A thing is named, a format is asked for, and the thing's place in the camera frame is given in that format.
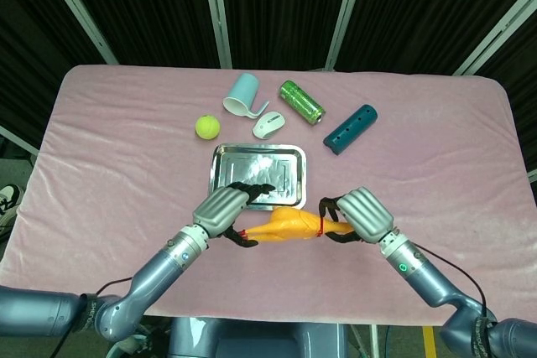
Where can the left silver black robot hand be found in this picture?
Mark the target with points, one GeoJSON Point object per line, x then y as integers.
{"type": "Point", "coordinates": [220, 211]}

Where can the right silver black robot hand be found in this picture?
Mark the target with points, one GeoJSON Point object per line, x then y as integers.
{"type": "Point", "coordinates": [367, 213]}

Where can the yellow rubber chicken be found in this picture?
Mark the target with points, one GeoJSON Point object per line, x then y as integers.
{"type": "Point", "coordinates": [289, 226]}

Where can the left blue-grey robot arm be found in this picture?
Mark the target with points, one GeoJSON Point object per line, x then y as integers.
{"type": "Point", "coordinates": [155, 278]}

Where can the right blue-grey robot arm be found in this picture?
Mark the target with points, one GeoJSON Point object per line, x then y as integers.
{"type": "Point", "coordinates": [432, 282]}

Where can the rectangular metal tray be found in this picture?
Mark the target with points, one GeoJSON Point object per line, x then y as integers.
{"type": "Point", "coordinates": [258, 165]}

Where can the yellow-green tennis ball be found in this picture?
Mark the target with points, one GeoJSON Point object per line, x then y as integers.
{"type": "Point", "coordinates": [207, 127]}

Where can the teal cylindrical holder with holes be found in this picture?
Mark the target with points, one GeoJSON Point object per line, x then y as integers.
{"type": "Point", "coordinates": [350, 129]}

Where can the pink velvet table cloth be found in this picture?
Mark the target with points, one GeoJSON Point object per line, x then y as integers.
{"type": "Point", "coordinates": [126, 186]}

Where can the white grey computer mouse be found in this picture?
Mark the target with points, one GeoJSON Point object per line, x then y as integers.
{"type": "Point", "coordinates": [268, 125]}

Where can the light blue plastic cup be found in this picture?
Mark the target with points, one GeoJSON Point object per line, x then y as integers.
{"type": "Point", "coordinates": [243, 91]}

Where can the green drink can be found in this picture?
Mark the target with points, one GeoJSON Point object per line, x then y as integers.
{"type": "Point", "coordinates": [302, 102]}

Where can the blue-grey robot torso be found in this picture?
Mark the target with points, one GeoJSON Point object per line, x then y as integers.
{"type": "Point", "coordinates": [256, 339]}

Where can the white black sneaker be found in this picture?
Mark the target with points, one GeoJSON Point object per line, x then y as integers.
{"type": "Point", "coordinates": [10, 200]}

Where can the black pleated curtain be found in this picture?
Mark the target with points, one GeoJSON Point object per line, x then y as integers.
{"type": "Point", "coordinates": [285, 6]}

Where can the white metal frame post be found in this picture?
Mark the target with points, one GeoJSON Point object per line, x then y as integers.
{"type": "Point", "coordinates": [217, 10]}
{"type": "Point", "coordinates": [495, 35]}
{"type": "Point", "coordinates": [19, 140]}
{"type": "Point", "coordinates": [346, 10]}
{"type": "Point", "coordinates": [75, 6]}

